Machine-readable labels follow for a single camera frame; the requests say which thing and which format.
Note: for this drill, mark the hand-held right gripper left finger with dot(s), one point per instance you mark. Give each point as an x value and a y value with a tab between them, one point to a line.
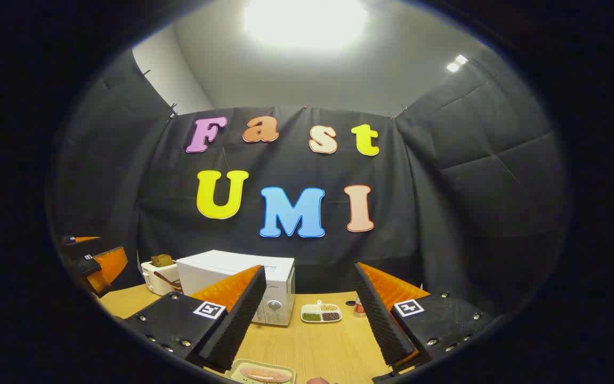
237	325

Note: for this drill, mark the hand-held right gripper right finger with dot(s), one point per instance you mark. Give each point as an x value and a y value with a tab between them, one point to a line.
381	320

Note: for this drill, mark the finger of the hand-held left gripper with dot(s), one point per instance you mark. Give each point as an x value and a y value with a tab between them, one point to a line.
80	248
108	266

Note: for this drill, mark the oblong orange bread roll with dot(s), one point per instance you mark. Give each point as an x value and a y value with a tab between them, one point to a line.
264	374

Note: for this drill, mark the white microwave oven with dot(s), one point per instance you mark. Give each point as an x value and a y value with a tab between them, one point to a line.
216	266

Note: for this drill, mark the clear plastic bottle red label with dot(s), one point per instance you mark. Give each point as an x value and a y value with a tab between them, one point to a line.
359	308

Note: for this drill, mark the white toaster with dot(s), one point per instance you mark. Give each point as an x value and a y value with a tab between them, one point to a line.
152	278

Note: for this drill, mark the pale green rectangular plate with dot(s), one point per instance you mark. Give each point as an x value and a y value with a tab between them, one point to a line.
239	370

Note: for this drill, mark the brown bread slice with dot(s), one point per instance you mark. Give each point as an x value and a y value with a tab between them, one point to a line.
162	260

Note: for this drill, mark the white divided dish of beans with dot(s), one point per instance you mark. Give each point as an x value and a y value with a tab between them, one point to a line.
320	314

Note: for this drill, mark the black backdrop cloth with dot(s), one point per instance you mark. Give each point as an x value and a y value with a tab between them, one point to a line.
445	202

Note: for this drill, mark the small ceiling light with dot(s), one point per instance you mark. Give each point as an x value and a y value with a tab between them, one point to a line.
456	63

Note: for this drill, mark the large ceiling light panel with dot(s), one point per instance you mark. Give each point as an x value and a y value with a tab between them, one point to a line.
307	21

